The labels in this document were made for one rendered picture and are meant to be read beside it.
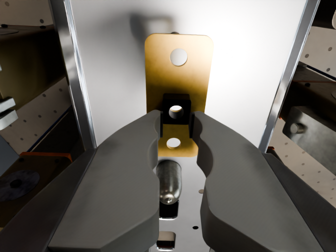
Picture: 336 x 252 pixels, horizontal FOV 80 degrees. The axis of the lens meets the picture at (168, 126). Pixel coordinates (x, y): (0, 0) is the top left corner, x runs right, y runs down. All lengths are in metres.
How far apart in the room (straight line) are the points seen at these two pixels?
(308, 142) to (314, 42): 0.37
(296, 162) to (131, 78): 0.65
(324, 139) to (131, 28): 0.21
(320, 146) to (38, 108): 0.62
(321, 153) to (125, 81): 0.20
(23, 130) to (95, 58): 0.54
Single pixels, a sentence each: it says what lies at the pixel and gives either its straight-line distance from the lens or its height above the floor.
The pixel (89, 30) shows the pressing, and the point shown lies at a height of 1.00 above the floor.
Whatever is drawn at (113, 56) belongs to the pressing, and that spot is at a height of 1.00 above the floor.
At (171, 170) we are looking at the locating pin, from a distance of 0.24.
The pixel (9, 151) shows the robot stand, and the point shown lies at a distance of 0.78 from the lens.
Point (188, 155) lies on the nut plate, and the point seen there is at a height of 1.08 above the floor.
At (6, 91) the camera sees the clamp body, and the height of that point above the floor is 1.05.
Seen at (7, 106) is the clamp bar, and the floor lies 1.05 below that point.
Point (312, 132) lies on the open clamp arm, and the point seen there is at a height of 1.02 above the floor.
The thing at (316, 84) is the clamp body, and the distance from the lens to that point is 0.33.
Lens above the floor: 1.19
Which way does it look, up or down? 59 degrees down
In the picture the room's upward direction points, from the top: 179 degrees counter-clockwise
